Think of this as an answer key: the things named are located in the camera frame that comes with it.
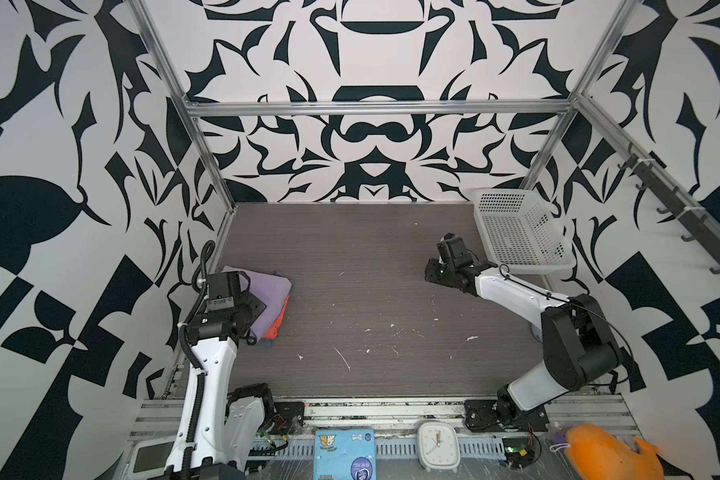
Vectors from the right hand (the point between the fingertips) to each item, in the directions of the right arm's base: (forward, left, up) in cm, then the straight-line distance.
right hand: (430, 267), depth 92 cm
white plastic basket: (+21, -38, -9) cm, 44 cm away
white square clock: (-44, +4, -5) cm, 45 cm away
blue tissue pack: (-46, +25, -2) cm, 52 cm away
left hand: (-15, +49, +8) cm, 52 cm away
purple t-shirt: (-4, +49, -4) cm, 50 cm away
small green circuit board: (-45, -15, -10) cm, 49 cm away
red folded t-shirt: (-18, +45, -2) cm, 49 cm away
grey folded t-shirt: (-20, +47, -6) cm, 52 cm away
